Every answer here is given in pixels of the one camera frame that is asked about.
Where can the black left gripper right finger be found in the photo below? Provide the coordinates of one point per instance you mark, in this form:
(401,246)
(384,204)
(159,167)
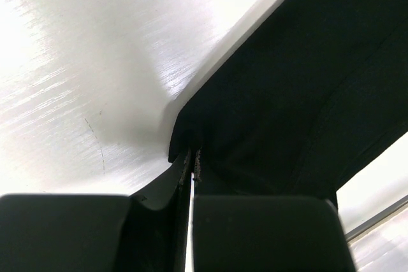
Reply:
(265,233)

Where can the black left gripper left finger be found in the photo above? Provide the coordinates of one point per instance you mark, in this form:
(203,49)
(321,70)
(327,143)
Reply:
(146,231)

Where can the black skirt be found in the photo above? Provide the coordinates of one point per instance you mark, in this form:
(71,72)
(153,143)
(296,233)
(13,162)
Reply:
(316,93)

